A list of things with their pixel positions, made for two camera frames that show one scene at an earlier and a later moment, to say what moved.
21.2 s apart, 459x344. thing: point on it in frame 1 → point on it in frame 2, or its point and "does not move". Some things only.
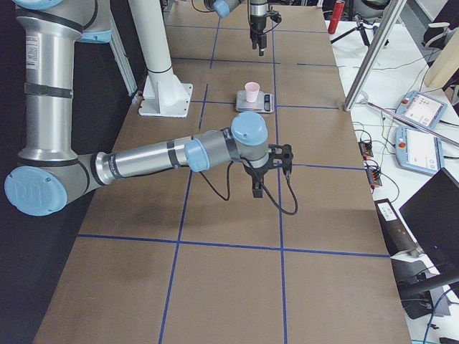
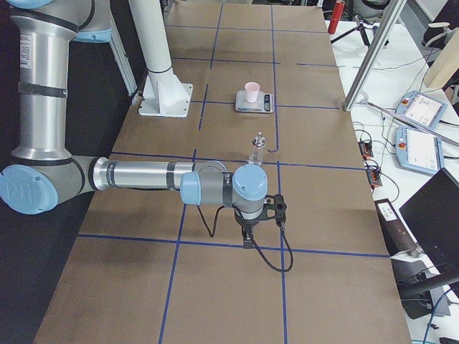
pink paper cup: [252, 92] does not move
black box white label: [396, 237] does not move
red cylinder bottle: [336, 16] does not move
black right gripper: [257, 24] → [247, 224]
